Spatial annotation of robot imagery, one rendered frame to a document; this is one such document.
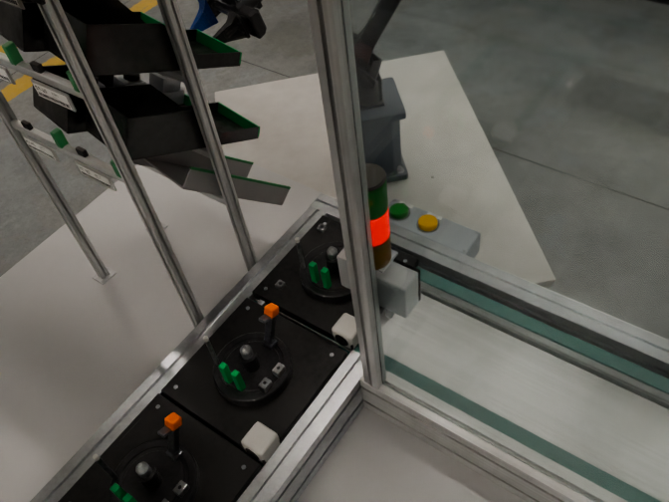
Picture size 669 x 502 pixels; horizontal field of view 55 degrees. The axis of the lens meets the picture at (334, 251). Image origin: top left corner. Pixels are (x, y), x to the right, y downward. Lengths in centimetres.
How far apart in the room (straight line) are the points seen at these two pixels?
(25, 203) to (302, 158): 190
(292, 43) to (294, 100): 196
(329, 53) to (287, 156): 108
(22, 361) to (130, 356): 24
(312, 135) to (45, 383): 89
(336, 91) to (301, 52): 309
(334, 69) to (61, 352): 101
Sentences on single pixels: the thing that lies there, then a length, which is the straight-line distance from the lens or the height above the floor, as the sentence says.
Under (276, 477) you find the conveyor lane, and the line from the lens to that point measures 109.
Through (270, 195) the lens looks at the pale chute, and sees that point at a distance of 136.
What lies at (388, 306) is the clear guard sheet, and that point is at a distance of 92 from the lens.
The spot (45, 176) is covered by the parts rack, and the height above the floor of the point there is 117.
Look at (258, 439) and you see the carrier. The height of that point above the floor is 99.
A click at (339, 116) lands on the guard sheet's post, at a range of 69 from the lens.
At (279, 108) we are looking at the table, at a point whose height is 86.
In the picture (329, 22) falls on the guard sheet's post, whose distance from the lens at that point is 63.
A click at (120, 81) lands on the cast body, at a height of 131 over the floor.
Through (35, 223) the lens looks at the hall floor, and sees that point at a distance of 321.
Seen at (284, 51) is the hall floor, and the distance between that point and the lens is 380.
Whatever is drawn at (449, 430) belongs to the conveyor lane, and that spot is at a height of 96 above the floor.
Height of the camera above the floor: 196
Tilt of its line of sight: 49 degrees down
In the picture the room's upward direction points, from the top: 10 degrees counter-clockwise
